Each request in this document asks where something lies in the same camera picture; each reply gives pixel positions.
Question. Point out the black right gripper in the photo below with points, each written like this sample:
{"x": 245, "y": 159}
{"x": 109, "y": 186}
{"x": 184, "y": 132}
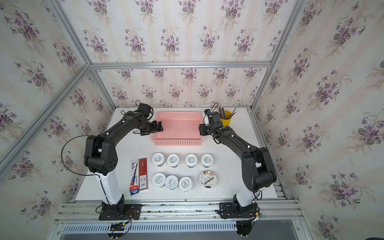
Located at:
{"x": 201, "y": 128}

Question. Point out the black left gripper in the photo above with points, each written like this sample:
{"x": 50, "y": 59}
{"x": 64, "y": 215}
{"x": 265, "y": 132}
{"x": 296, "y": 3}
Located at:
{"x": 154, "y": 129}

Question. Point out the pink plastic basket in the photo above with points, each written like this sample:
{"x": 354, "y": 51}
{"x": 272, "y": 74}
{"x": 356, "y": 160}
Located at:
{"x": 180, "y": 129}

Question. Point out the yogurt bottle row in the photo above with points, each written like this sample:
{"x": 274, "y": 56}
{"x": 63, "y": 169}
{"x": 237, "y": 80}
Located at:
{"x": 185, "y": 184}
{"x": 173, "y": 160}
{"x": 171, "y": 182}
{"x": 207, "y": 160}
{"x": 158, "y": 159}
{"x": 191, "y": 160}
{"x": 159, "y": 180}

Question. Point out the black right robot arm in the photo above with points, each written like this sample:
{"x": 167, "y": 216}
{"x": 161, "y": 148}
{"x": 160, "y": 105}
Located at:
{"x": 258, "y": 170}

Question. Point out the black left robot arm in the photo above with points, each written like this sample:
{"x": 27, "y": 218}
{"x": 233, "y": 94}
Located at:
{"x": 101, "y": 156}

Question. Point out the wide Chobani yogurt cup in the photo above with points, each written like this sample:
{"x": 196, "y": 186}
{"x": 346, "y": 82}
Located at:
{"x": 208, "y": 179}

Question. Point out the yellow pencil cup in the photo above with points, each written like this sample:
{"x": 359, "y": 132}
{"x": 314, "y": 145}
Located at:
{"x": 226, "y": 118}

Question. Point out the pencils in cup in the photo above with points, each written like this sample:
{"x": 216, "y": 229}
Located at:
{"x": 221, "y": 110}

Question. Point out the red pencil box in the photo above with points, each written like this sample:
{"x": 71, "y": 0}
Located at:
{"x": 143, "y": 174}

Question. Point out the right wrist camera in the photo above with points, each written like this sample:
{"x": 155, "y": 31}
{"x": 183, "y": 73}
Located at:
{"x": 212, "y": 118}

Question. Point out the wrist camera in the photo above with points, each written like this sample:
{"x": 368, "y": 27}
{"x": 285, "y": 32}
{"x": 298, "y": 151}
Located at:
{"x": 146, "y": 109}
{"x": 212, "y": 118}

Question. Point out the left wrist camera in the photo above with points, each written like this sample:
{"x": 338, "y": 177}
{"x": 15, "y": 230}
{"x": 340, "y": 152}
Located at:
{"x": 146, "y": 109}

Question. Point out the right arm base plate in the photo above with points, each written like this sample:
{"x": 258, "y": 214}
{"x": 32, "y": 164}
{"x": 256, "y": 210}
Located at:
{"x": 234, "y": 210}

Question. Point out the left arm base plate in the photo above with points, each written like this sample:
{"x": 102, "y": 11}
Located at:
{"x": 126, "y": 212}

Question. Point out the aluminium mounting rail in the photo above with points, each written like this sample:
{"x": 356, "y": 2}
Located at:
{"x": 270, "y": 209}

